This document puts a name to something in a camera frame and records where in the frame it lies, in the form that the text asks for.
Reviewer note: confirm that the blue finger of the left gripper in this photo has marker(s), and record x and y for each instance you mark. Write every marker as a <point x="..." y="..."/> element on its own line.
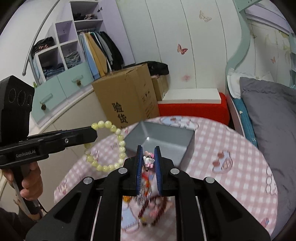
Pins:
<point x="87" y="134"/>

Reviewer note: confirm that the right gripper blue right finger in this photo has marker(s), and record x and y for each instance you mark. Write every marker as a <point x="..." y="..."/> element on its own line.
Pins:
<point x="157" y="168"/>

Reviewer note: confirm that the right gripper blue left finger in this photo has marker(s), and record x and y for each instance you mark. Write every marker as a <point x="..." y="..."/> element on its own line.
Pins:
<point x="139" y="168"/>

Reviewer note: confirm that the Hello Kitty charm keychain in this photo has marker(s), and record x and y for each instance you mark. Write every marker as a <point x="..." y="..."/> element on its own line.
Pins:
<point x="148" y="160"/>

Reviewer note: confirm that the person's left hand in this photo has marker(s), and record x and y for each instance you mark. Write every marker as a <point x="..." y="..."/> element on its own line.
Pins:
<point x="32" y="184"/>

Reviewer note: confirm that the grey metal tin box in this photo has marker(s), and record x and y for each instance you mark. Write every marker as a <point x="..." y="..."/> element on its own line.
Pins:
<point x="175" y="143"/>

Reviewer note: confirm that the mint green drawer unit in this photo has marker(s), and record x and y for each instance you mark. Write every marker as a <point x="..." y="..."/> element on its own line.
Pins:
<point x="57" y="89"/>

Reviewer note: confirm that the large brown cardboard box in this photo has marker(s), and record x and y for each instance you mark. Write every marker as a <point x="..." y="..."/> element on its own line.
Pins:
<point x="127" y="96"/>

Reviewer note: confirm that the small brown cardboard box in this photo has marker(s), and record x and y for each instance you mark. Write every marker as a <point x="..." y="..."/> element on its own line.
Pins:
<point x="160" y="86"/>

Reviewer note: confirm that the red storage box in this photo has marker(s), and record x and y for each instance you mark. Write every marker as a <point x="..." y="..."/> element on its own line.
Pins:
<point x="215" y="112"/>

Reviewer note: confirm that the hanging clothes row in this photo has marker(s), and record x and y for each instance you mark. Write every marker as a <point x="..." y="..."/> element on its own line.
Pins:
<point x="101" y="53"/>

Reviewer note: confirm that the white board on box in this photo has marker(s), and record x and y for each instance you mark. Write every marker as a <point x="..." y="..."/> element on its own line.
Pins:
<point x="196" y="96"/>

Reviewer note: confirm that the black bag on boxes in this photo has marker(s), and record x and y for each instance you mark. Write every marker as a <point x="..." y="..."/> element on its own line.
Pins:
<point x="151" y="67"/>

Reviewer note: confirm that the teal bed sheet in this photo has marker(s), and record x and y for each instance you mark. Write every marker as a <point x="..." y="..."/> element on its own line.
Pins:
<point x="245" y="120"/>

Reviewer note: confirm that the white pillow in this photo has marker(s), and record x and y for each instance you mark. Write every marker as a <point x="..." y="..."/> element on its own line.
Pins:
<point x="233" y="79"/>

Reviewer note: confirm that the lilac open wardrobe shelf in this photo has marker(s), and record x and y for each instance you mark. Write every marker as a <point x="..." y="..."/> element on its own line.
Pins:
<point x="60" y="49"/>

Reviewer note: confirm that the grey quilt on bed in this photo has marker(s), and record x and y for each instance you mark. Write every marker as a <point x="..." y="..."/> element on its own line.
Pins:
<point x="271" y="108"/>

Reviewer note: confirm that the mint green bed frame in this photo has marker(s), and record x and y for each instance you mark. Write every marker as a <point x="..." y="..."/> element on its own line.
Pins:
<point x="244" y="44"/>

